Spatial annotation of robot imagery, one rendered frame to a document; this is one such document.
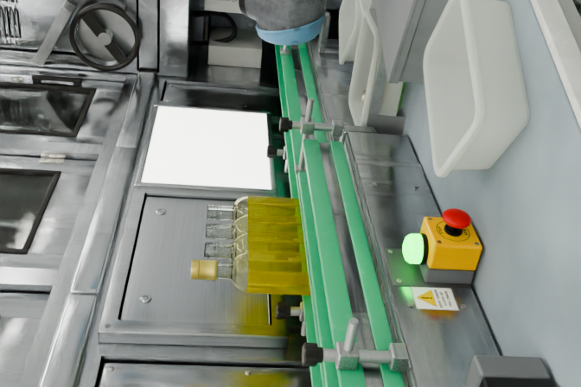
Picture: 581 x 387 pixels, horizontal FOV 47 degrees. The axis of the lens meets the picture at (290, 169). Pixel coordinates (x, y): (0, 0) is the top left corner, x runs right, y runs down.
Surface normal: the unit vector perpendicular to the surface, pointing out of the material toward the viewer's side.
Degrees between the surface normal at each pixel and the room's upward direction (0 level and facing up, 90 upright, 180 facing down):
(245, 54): 90
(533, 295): 0
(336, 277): 90
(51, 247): 90
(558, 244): 0
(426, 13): 90
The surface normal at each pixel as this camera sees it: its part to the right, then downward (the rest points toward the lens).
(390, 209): 0.11, -0.85
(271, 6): -0.60, 0.47
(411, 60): 0.02, 0.78
